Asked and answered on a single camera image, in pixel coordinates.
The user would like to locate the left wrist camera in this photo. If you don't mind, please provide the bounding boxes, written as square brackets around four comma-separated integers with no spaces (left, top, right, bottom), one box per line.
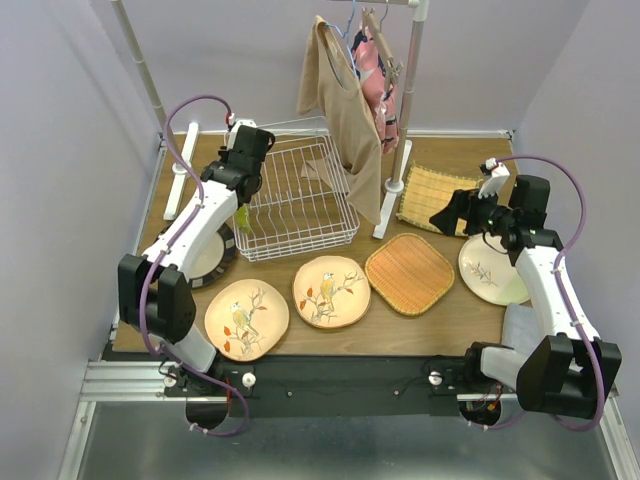
[224,113,257,149]

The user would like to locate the beige t-shirt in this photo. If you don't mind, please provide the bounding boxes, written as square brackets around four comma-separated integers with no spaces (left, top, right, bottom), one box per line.
[297,15,382,225]

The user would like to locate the white wire dish rack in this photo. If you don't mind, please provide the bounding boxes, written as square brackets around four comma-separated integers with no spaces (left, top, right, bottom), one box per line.
[233,116,360,262]

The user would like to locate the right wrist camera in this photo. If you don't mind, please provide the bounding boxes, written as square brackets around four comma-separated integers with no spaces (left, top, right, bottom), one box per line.
[478,158,510,199]

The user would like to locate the white leaf pattern plate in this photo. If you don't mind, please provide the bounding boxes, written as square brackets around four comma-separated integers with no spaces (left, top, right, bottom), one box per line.
[458,234,530,306]

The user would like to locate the orange woven bamboo tray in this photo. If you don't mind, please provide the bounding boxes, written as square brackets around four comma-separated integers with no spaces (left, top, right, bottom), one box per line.
[365,233,455,316]

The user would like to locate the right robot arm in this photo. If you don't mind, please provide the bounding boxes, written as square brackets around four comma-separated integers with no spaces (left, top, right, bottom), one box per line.
[430,175,622,431]

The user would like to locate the left bird pattern plate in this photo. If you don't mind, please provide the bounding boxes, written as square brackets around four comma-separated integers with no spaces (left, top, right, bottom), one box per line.
[204,279,290,362]

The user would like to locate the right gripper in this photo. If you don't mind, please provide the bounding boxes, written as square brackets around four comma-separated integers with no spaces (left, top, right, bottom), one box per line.
[429,184,517,236]

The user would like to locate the blue wire hanger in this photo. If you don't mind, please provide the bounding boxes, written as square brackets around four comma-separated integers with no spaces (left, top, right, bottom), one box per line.
[326,0,358,77]

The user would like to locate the pink patterned garment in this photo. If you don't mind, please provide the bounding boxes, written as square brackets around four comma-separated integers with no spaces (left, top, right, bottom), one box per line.
[351,28,399,154]

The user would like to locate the white clothes rack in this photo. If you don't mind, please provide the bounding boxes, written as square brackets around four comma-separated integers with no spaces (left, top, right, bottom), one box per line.
[110,1,430,240]

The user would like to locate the wooden clip hanger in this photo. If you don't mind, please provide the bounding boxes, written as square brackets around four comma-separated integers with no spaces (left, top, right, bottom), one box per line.
[361,7,404,91]

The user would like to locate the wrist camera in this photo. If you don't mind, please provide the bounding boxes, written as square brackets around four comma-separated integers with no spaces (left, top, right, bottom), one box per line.
[224,113,257,149]
[478,158,510,199]

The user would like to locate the grey folded cloth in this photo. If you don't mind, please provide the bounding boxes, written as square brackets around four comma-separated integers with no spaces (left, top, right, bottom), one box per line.
[502,303,543,356]

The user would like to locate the green polka dot plate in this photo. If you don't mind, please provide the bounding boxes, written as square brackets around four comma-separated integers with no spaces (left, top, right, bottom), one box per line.
[233,204,252,235]

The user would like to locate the bird pattern plate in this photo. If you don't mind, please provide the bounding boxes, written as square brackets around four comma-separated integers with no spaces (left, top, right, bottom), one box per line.
[204,279,290,362]
[292,256,371,329]

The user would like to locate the black rimmed striped plate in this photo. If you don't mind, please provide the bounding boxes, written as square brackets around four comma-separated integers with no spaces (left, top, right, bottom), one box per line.
[179,223,237,289]

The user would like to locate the right bird pattern plate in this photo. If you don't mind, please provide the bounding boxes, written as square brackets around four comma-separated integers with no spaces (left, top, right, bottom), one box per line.
[292,256,371,329]

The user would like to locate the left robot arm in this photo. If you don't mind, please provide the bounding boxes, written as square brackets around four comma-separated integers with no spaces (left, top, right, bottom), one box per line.
[117,124,276,395]

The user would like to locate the green yellow woven mat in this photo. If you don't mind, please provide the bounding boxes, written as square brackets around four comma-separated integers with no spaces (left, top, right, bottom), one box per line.
[396,164,482,234]

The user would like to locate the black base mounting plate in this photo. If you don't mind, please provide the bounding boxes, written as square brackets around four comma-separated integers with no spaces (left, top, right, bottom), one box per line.
[164,344,521,420]

